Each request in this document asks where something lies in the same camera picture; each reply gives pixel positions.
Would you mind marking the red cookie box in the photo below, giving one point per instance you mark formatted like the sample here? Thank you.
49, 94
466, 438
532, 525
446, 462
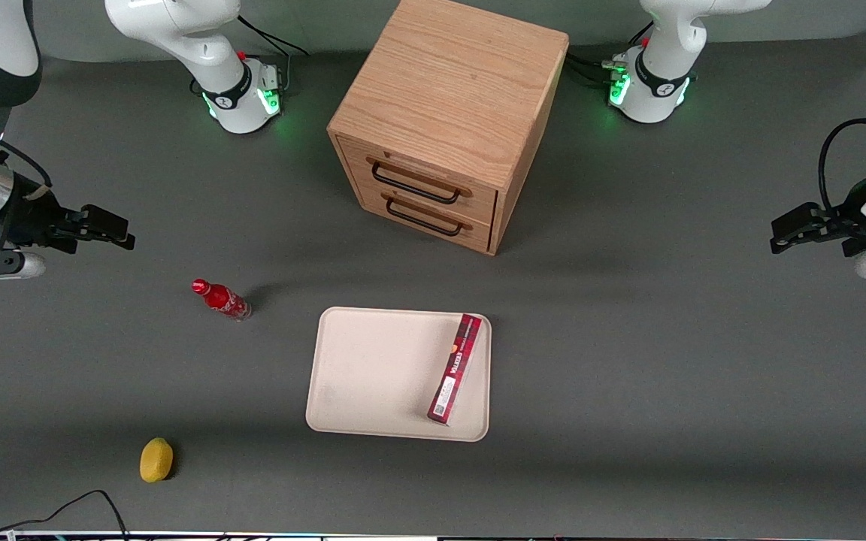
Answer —
454, 370

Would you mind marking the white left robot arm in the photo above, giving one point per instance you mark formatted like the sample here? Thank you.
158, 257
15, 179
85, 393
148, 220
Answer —
666, 45

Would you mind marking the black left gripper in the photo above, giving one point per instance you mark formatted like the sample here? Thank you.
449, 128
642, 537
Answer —
849, 220

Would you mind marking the beige plastic tray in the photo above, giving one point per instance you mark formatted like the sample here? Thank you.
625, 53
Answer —
380, 376

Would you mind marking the red coke bottle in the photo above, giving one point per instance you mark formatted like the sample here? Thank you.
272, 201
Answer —
222, 299

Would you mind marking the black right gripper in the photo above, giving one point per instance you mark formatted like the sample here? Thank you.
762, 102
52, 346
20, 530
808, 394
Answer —
29, 216

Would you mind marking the yellow lemon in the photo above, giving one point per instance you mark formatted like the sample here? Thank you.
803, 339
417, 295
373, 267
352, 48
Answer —
156, 460

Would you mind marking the narrow wooden drawer front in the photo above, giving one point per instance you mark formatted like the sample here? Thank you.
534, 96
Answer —
433, 225

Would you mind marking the wide wooden drawer front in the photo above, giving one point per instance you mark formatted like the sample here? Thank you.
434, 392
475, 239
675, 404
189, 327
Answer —
418, 176

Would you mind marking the wooden drawer cabinet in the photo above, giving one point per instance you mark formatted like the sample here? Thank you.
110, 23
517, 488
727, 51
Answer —
448, 98

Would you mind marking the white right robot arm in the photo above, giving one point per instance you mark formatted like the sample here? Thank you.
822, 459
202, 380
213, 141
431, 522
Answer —
215, 45

